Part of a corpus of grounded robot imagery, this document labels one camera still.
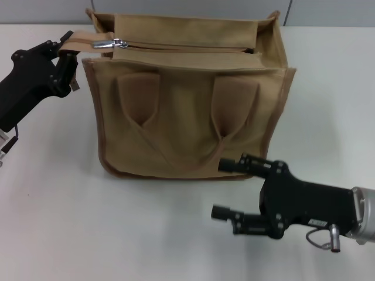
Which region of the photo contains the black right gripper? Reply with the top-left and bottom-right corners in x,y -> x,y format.
210,153 -> 357,240

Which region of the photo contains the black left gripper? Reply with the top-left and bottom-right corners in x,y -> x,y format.
0,30 -> 79,133

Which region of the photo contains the silver metal zipper pull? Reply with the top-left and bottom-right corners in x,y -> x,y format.
92,37 -> 129,50

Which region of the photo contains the khaki canvas food bag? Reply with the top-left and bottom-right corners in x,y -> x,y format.
57,10 -> 297,179

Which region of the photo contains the left arm plug cable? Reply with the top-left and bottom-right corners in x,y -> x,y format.
0,125 -> 20,165

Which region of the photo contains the arm plug cable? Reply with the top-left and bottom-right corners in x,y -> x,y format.
305,224 -> 344,253
0,125 -> 20,165

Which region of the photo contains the right arm plug cable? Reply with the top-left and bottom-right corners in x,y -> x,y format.
305,224 -> 344,253

